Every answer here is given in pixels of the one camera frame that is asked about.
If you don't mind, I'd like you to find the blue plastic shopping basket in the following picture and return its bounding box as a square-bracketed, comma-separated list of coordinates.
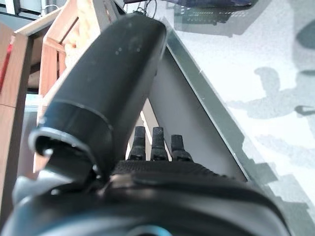
[166, 0, 254, 8]

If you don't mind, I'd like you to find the large wooden display shelf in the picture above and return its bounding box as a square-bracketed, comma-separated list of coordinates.
[0, 0, 249, 222]

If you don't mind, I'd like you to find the wooden potato crate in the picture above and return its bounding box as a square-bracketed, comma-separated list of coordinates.
[38, 0, 104, 99]

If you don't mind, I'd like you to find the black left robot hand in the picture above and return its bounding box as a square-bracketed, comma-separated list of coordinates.
[0, 13, 290, 236]

